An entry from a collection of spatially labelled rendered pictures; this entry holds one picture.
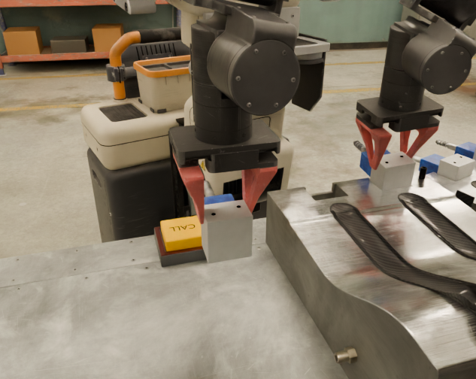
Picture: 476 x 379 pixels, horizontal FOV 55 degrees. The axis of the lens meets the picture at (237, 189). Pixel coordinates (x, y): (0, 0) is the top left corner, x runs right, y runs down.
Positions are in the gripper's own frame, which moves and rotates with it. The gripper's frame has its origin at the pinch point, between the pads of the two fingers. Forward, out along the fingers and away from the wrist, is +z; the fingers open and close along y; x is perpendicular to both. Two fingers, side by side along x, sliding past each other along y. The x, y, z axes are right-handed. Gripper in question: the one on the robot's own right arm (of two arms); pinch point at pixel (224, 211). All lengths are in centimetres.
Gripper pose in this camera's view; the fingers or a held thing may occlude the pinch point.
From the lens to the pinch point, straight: 50.1
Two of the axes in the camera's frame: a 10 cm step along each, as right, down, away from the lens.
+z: -0.1, 8.8, 4.8
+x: -2.7, -4.7, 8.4
